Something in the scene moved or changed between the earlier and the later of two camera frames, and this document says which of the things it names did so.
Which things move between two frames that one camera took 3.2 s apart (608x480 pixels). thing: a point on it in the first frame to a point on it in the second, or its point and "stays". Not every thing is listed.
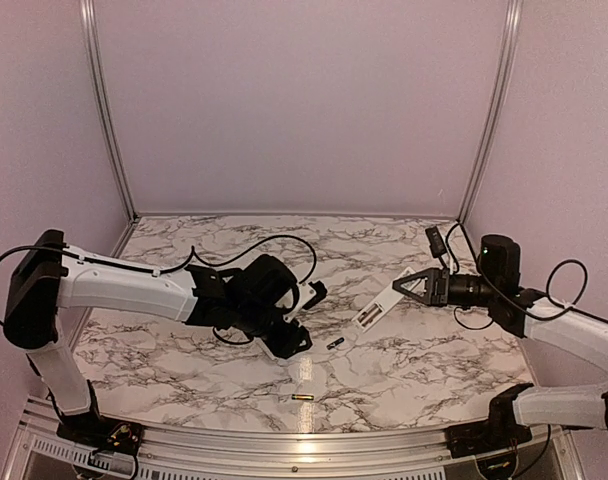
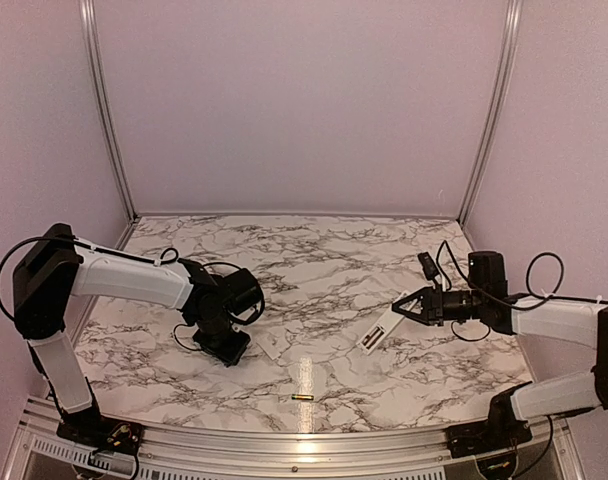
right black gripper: (441, 275) to (430, 297)
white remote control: (379, 306) to (381, 329)
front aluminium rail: (35, 450) stays
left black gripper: (281, 346) to (229, 355)
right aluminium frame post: (512, 19) stays
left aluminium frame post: (93, 59) stays
